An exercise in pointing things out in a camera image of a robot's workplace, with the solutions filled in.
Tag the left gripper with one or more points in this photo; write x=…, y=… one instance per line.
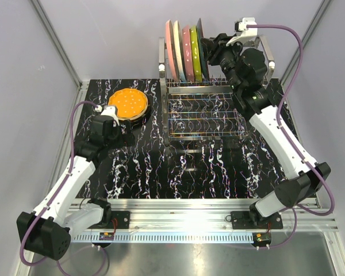
x=125, y=140

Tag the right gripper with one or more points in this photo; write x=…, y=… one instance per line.
x=218, y=45

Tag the teal plate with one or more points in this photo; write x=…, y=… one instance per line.
x=202, y=37

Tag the green dotted scalloped plate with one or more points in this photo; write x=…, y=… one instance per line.
x=195, y=54

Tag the pink dotted scalloped plate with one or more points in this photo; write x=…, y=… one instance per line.
x=187, y=53

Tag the cream and blue plate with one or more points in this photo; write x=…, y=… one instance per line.
x=179, y=50

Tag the orange dotted scalloped plate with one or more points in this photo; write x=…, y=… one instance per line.
x=124, y=95

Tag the cream and pink plate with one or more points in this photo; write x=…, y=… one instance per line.
x=170, y=50

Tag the tan yellow plate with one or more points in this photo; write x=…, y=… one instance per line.
x=141, y=116

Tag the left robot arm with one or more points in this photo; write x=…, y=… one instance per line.
x=49, y=229

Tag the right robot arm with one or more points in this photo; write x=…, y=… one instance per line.
x=248, y=64

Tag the steel dish rack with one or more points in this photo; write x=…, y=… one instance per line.
x=196, y=111

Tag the black striped bottom plate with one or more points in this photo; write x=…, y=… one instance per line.
x=138, y=125

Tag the black marble mat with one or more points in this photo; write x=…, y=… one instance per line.
x=200, y=169

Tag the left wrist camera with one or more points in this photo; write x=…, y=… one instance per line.
x=109, y=110

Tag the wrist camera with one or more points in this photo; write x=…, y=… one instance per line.
x=109, y=110
x=245, y=31

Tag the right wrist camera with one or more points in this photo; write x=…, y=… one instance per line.
x=245, y=31

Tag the left aluminium frame post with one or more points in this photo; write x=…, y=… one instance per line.
x=54, y=39

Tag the aluminium frame post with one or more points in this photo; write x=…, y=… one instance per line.
x=310, y=31
x=54, y=39

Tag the aluminium mounting rail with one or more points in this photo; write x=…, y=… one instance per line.
x=207, y=215

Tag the slotted cable duct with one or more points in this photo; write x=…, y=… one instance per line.
x=165, y=237

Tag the right aluminium frame post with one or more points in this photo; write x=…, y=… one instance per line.
x=310, y=31

